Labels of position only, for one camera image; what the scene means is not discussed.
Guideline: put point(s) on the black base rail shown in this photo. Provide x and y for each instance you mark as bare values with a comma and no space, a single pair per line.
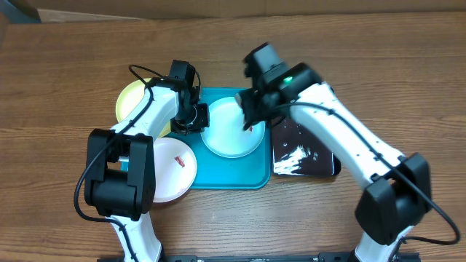
321,257

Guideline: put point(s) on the light blue plate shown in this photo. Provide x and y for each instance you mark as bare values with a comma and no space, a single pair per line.
225,135

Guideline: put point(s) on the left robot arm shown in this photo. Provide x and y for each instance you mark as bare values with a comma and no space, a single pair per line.
118,183

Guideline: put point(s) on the teal plastic tray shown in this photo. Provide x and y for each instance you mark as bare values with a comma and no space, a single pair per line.
215,172

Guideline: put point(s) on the white pink plate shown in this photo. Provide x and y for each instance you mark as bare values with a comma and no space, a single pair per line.
176,169

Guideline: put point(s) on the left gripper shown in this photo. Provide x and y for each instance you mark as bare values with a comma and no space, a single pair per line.
203,121

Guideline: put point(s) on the yellow-green plate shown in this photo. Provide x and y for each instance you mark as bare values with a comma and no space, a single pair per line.
128,99

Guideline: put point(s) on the black water tray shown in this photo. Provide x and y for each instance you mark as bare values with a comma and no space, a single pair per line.
297,152

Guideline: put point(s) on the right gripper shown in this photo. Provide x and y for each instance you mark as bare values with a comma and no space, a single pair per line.
253,116

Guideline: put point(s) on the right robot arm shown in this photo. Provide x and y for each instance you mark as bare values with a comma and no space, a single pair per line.
396,188

